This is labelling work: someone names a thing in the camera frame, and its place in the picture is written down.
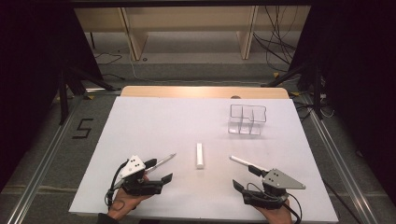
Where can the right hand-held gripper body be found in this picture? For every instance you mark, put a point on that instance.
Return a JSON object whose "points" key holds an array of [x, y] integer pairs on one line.
{"points": [[280, 181]]}

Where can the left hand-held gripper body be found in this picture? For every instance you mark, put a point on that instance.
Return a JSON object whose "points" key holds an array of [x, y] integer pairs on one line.
{"points": [[134, 166]]}

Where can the silver pen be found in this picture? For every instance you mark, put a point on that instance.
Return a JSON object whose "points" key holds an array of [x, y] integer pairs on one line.
{"points": [[162, 160]]}

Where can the white pen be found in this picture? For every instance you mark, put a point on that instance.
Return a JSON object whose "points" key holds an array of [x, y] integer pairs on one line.
{"points": [[239, 160]]}

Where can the white tube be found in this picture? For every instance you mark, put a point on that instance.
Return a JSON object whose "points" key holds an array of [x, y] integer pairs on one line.
{"points": [[200, 155]]}

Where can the clear plastic desk organizer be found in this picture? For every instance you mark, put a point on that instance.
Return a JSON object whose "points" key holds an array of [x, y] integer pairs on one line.
{"points": [[246, 129]]}

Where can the person's right hand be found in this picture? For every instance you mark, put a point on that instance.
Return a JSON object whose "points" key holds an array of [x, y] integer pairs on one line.
{"points": [[277, 216]]}

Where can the person's left hand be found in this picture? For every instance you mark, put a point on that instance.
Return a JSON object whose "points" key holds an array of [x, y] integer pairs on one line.
{"points": [[124, 202]]}

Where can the white foam board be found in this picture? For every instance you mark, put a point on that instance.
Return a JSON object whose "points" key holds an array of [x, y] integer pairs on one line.
{"points": [[155, 130]]}

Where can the black tripod stand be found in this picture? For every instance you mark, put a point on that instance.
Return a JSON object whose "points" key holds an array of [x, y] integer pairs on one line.
{"points": [[317, 93], [63, 102]]}

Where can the light wooden shelf unit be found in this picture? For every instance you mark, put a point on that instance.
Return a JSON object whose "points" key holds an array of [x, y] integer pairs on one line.
{"points": [[137, 40]]}

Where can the black curtain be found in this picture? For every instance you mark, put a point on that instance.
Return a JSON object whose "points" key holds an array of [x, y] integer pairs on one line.
{"points": [[358, 62], [31, 62]]}

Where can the long aluminium floor rail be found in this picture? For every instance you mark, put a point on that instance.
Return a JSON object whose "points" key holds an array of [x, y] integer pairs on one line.
{"points": [[344, 174], [41, 174]]}

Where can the short aluminium rail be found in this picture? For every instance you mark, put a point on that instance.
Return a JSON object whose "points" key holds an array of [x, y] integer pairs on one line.
{"points": [[102, 90]]}

